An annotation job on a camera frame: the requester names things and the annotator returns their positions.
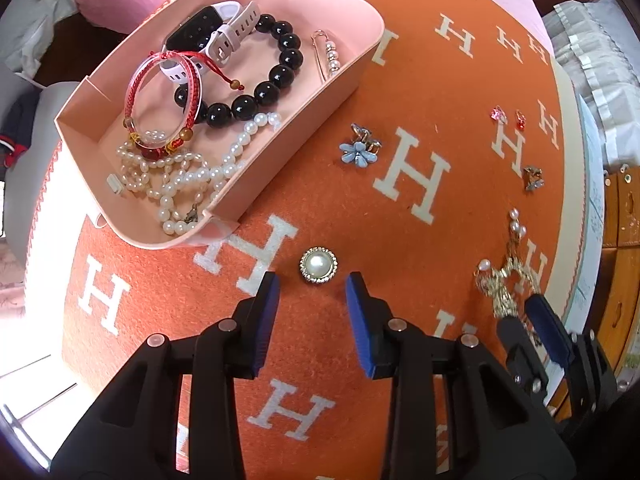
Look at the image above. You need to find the grey cloth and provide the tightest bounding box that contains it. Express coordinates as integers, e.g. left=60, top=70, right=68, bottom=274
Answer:
left=0, top=0, right=81, bottom=76

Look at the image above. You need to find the white leaf-print sheet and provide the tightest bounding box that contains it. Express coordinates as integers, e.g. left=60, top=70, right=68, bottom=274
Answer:
left=575, top=92, right=607, bottom=323

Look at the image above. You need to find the grey chair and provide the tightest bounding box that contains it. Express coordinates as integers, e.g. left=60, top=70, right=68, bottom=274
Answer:
left=0, top=80, right=76, bottom=261

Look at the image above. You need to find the black bead bracelet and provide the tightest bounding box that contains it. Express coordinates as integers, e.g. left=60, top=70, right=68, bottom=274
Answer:
left=174, top=14, right=305, bottom=127

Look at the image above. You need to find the smartwatch with white band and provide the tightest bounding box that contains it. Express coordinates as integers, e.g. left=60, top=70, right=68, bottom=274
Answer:
left=160, top=1, right=261, bottom=83

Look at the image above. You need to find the wooden dresser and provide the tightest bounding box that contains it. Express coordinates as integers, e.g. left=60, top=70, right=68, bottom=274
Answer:
left=595, top=167, right=640, bottom=371

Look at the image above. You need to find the blue flower hair clip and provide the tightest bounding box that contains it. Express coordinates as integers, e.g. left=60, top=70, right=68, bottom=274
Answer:
left=339, top=122, right=383, bottom=167

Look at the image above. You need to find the small-bead pearl necklace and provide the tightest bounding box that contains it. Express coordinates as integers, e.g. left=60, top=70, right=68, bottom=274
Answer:
left=116, top=142, right=213, bottom=206

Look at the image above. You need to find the large-bead pearl bracelet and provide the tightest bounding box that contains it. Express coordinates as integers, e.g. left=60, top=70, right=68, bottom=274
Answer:
left=159, top=111, right=283, bottom=236

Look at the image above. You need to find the round pearl brooch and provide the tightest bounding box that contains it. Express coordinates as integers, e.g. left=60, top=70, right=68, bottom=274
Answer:
left=299, top=246, right=339, bottom=286

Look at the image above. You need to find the red cord bead bracelet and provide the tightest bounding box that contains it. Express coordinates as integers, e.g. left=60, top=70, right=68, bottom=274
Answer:
left=121, top=50, right=246, bottom=158

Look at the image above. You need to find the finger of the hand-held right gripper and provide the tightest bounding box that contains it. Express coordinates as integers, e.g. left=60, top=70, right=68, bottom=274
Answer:
left=497, top=316, right=548, bottom=396
left=524, top=294, right=621, bottom=421

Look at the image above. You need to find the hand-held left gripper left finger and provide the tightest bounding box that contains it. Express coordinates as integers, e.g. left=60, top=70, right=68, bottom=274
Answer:
left=50, top=271, right=281, bottom=480

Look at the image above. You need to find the small dark metal earring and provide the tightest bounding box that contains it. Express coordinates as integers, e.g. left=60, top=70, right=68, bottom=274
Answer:
left=522, top=165, right=546, bottom=192

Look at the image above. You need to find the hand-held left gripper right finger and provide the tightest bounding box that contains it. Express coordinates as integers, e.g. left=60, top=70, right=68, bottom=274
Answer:
left=345, top=271, right=576, bottom=480

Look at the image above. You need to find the pearl safety pin brooch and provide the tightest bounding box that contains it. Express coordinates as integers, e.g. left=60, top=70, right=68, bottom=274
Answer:
left=310, top=30, right=345, bottom=81

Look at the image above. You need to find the pink plastic tray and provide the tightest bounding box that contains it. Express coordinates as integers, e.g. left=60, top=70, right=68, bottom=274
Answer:
left=54, top=0, right=385, bottom=251

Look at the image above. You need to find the orange letter-print blanket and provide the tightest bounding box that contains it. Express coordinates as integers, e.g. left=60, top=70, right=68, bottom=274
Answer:
left=30, top=0, right=588, bottom=480

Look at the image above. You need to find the white lace furniture cover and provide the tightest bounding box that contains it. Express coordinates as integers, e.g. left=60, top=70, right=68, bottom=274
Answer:
left=542, top=0, right=640, bottom=171

